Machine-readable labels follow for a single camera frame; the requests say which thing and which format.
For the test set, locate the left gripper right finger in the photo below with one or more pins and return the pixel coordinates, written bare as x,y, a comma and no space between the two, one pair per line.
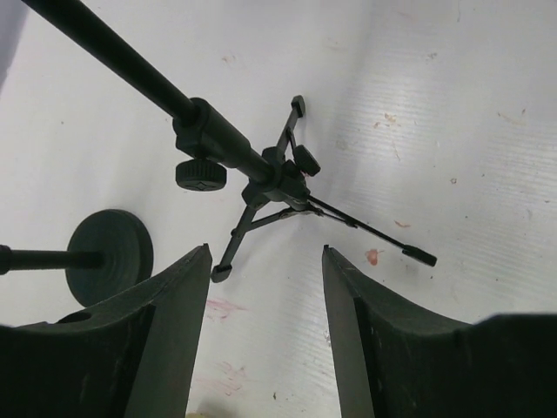
394,358

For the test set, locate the black tripod microphone stand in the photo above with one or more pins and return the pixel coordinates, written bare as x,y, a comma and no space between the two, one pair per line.
277,185

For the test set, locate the round base microphone stand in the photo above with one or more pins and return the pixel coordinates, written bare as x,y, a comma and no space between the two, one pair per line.
109,252

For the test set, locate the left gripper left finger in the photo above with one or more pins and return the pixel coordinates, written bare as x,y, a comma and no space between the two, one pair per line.
129,356

